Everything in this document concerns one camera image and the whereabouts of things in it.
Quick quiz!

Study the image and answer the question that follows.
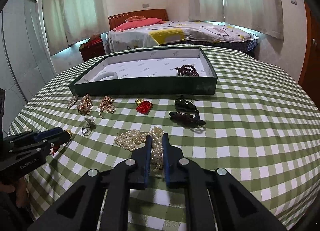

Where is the dark wooden nightstand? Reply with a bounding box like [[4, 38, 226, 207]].
[[79, 41, 106, 62]]

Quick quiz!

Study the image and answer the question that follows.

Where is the black gourd pendant cord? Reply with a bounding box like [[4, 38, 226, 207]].
[[169, 95, 207, 131]]

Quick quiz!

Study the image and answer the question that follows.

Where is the pale jade bangle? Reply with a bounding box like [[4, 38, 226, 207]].
[[93, 71, 118, 82]]

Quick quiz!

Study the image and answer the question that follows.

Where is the dark red bead bracelet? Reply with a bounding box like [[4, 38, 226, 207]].
[[175, 64, 200, 77]]

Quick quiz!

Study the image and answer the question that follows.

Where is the silver ring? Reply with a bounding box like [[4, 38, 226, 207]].
[[81, 116, 97, 136]]

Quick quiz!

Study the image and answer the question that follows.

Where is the pink pillow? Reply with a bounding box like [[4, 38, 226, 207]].
[[113, 18, 165, 31]]

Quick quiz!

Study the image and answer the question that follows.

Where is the wooden headboard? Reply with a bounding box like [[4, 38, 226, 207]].
[[108, 9, 169, 30]]

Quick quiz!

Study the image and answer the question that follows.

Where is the bed with patterned sheet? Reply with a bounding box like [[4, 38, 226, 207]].
[[106, 21, 259, 53]]

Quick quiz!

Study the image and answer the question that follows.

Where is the small red bead ornament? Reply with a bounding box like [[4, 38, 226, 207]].
[[135, 99, 153, 114]]

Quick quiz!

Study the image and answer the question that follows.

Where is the person left hand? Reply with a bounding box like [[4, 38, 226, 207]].
[[0, 177, 28, 208]]

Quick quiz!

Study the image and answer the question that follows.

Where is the green checkered tablecloth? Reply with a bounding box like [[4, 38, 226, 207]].
[[9, 47, 319, 230]]

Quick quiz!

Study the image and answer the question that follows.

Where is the gold chain brooch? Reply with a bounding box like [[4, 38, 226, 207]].
[[99, 96, 116, 118]]

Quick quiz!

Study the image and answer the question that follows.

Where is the green tray white lining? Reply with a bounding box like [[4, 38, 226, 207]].
[[68, 46, 218, 96]]

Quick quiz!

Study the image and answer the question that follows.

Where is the red box on nightstand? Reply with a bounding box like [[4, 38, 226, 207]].
[[86, 35, 102, 45]]

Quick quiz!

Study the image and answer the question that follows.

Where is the left white curtain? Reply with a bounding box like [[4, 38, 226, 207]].
[[42, 0, 110, 56]]

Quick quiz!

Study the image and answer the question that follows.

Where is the white pearl necklace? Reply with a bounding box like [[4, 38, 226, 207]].
[[114, 126, 165, 172]]

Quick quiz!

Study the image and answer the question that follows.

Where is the glass sliding wardrobe door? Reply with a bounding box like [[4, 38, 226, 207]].
[[1, 0, 55, 136]]

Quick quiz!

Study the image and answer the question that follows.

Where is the orange patterned pillow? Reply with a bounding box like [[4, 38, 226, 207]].
[[125, 16, 147, 23]]

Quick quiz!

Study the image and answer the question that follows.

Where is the white curtain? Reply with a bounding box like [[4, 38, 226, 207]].
[[42, 0, 110, 56], [189, 0, 284, 39]]

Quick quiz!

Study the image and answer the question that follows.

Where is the right white curtain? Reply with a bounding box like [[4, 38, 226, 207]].
[[189, 0, 284, 39]]

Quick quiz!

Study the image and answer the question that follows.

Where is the slim silver brooch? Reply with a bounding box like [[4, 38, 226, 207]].
[[67, 96, 79, 109]]

